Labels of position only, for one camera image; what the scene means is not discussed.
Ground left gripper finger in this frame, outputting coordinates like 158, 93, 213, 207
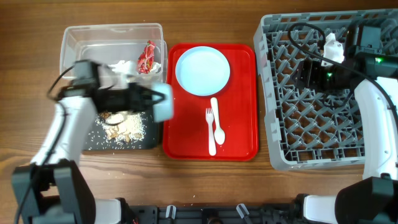
142, 85, 165, 99
146, 99, 164, 109

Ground light blue food bowl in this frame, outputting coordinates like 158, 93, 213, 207
152, 83, 174, 123

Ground red snack wrapper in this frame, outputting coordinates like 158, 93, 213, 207
137, 40, 156, 74

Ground white napkin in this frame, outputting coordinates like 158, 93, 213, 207
109, 60, 162, 75

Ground rice and meat leftovers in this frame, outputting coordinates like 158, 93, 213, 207
88, 111, 146, 146

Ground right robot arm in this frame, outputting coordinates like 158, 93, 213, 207
291, 25, 397, 223

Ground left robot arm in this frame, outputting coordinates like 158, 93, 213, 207
12, 60, 173, 223

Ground grey dishwasher rack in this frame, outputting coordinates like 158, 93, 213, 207
254, 9, 397, 170

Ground black waste tray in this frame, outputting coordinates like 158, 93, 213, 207
83, 112, 159, 151

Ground clear plastic waste bin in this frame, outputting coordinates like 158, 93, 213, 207
60, 23, 167, 89

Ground red serving tray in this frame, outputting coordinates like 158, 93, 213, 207
162, 43, 259, 161

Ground white plastic fork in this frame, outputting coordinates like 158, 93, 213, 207
205, 108, 216, 156

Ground light blue plate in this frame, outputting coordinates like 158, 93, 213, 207
175, 46, 231, 96

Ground white plastic spoon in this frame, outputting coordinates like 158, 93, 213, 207
211, 97, 226, 145

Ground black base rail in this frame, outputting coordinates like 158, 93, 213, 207
121, 203, 309, 224

